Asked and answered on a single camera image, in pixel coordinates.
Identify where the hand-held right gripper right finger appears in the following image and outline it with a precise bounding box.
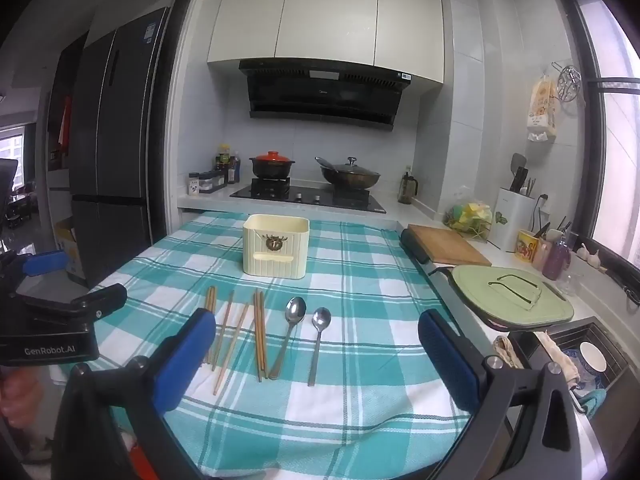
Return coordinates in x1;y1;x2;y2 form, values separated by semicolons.
417;308;608;480

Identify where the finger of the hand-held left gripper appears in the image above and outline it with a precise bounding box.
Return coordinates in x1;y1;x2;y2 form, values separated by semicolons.
70;283;128;322
20;250;71;278

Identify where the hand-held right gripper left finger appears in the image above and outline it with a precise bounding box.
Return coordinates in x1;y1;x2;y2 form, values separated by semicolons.
52;307;217;480

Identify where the large steel spoon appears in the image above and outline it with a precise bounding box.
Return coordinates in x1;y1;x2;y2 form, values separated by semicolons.
268;296;308;380

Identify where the small steel spoon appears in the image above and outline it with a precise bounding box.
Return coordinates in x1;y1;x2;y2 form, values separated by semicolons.
307;307;333;387

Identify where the cream utensil holder box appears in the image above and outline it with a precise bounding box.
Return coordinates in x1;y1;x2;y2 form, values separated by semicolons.
242;214;311;279

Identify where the person's left hand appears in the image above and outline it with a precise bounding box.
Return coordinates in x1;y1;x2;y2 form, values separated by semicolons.
0;366;51;429

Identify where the cardboard box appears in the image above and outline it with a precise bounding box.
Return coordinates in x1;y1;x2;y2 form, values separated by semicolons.
54;217;88;281

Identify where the teal checked tablecloth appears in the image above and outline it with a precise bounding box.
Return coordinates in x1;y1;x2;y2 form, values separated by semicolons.
47;210;506;480

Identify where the beige dish cloth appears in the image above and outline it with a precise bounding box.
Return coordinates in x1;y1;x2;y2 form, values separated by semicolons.
492;332;581;386

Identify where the dark kitchen sink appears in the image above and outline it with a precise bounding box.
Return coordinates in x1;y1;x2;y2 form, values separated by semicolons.
507;316;633;421

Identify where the balcony glass door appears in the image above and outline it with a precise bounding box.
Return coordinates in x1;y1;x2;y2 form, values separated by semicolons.
0;127;26;186

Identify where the wooden cutting board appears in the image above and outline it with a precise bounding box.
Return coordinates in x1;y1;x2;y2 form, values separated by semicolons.
406;224;493;267

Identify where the dark grey refrigerator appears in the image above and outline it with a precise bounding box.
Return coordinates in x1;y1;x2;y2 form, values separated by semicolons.
67;6;173;288

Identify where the yellow printed mug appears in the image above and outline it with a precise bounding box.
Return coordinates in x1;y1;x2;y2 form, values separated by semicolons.
515;229;541;263

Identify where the pink cup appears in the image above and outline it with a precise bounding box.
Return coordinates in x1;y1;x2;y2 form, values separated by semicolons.
532;237;553;271

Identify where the white bowl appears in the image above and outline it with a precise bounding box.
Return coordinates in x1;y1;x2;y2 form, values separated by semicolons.
579;341;608;376

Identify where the red hanging decoration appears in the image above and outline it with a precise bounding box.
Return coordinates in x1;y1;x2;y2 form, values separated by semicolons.
57;95;71;147

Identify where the clear glass cup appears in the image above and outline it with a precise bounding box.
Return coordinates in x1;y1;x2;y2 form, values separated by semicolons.
556;265;583;297

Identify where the teal dish cloth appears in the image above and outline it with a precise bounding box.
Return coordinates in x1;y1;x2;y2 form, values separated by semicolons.
572;387;608;418

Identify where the purple soap bottle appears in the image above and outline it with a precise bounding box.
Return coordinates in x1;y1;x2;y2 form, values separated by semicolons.
542;232;572;281

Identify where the clear bag of yellow sponges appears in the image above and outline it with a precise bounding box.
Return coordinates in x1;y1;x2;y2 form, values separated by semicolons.
444;186;493;241

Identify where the white knife holder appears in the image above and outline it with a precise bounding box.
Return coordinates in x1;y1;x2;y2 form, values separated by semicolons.
487;187;538;253

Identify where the rack of spice jars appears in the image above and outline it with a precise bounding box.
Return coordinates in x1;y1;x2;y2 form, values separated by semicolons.
199;170;227;192

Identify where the olive water jug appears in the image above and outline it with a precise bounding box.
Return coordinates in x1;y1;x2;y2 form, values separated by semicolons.
397;171;418;206

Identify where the black gas stove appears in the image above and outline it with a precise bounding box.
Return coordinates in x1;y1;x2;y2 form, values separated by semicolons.
229;178;388;215

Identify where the black clay pot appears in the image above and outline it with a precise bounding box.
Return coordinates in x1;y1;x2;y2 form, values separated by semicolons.
249;156;296;181

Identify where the dark wok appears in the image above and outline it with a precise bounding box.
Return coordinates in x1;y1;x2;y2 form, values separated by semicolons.
315;156;382;191

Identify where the black spatula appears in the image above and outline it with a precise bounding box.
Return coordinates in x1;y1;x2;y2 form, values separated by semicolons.
509;153;528;193

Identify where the glass wok lid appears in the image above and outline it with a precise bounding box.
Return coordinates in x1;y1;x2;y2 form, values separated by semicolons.
327;156;373;176

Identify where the kitchen window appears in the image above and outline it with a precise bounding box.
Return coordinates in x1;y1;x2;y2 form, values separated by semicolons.
562;0;640;271

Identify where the hanging printed packet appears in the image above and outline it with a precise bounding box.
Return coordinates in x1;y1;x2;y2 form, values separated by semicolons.
526;74;559;143

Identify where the black range hood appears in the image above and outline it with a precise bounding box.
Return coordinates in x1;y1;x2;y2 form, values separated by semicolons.
238;59;413;132

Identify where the metal steaming rack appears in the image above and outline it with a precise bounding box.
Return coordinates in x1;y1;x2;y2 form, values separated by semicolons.
551;62;583;103

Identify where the white wall cabinet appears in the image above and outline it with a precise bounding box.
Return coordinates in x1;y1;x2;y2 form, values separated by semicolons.
206;0;446;85

